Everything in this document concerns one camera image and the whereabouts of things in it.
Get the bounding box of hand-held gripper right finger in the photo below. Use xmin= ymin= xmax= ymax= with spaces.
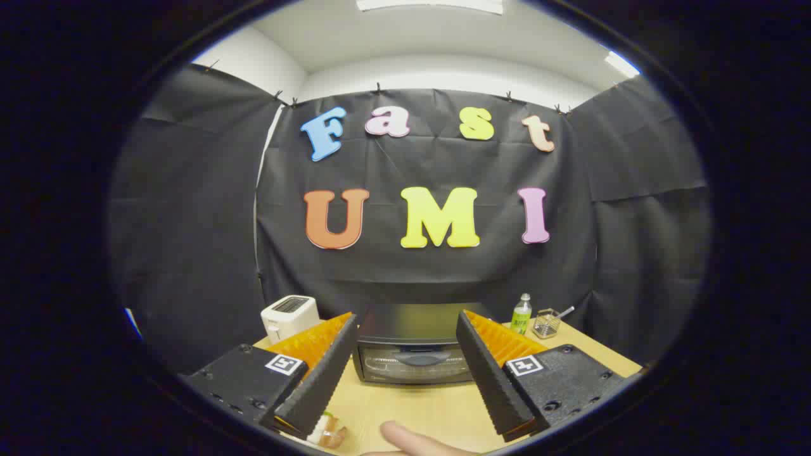
xmin=456 ymin=309 xmax=641 ymax=443

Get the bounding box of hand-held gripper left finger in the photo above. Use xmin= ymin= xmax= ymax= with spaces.
xmin=184 ymin=312 xmax=359 ymax=443

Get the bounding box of white bread sandwich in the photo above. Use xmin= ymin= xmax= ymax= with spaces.
xmin=309 ymin=412 xmax=348 ymax=450

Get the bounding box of black toaster oven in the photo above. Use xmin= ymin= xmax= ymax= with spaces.
xmin=352 ymin=303 xmax=501 ymax=386

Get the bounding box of white pop-up toaster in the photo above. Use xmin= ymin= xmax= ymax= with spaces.
xmin=260 ymin=295 xmax=321 ymax=345

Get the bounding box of green label plastic bottle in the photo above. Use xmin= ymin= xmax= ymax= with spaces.
xmin=511 ymin=293 xmax=533 ymax=335

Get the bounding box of small ceiling light panel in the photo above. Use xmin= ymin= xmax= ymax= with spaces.
xmin=604 ymin=51 xmax=641 ymax=79

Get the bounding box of long ceiling light panel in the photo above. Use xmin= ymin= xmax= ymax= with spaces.
xmin=356 ymin=0 xmax=504 ymax=15

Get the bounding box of small wire basket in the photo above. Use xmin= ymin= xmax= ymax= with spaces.
xmin=532 ymin=308 xmax=562 ymax=339

